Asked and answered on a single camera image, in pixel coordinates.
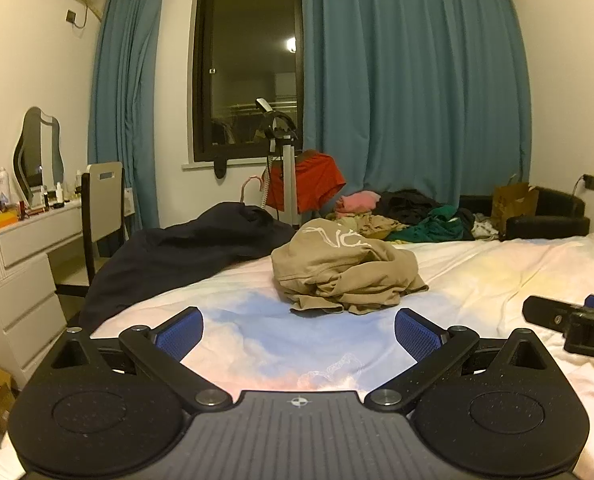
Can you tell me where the white patterned cloth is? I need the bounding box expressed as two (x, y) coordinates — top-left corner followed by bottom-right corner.
(471, 212), (501, 241)

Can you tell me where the wavy framed mirror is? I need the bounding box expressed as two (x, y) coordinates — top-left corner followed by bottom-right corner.
(13, 106), (65, 206)

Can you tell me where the white vanity desk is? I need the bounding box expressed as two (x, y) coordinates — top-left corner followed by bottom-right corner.
(0, 200), (87, 391)

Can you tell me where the narrow blue curtain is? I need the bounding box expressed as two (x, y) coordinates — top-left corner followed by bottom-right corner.
(88, 0), (170, 231)

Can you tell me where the black sofa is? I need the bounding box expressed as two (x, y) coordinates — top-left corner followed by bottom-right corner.
(458, 186), (592, 242)

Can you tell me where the dark framed window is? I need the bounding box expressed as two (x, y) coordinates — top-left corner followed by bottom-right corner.
(192, 0), (305, 163)

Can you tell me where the dark navy blanket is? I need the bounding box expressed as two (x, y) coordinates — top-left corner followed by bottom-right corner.
(80, 201), (299, 333)

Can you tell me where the black clothes pile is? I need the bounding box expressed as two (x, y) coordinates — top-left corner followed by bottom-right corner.
(377, 189), (460, 226)

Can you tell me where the red cloth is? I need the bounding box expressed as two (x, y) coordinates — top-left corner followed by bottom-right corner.
(264, 150), (347, 213)

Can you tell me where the wide blue curtain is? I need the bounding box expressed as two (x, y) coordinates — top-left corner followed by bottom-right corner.
(298, 0), (534, 221)

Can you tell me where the green cloth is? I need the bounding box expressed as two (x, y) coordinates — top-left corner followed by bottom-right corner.
(387, 204), (465, 243)

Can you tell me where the brown paper bag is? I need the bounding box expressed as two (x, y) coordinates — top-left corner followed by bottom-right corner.
(492, 181), (540, 234)

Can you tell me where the beige printed shirt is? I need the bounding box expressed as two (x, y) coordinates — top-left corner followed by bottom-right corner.
(271, 218), (429, 316)

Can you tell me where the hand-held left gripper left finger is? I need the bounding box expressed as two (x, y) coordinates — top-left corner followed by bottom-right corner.
(42, 306), (233, 413)

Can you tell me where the pink curved umbrella handle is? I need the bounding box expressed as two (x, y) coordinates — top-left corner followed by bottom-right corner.
(241, 176), (264, 208)

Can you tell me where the row of cosmetic bottles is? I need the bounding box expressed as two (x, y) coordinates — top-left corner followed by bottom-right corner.
(17, 170), (85, 220)

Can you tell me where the pink cloth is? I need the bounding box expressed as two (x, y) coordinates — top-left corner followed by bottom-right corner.
(334, 191), (382, 215)

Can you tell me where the beige chair with black frame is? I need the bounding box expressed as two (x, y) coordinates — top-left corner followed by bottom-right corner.
(54, 161), (129, 311)

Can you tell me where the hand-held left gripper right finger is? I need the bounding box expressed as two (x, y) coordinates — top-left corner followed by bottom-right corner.
(364, 308), (558, 413)

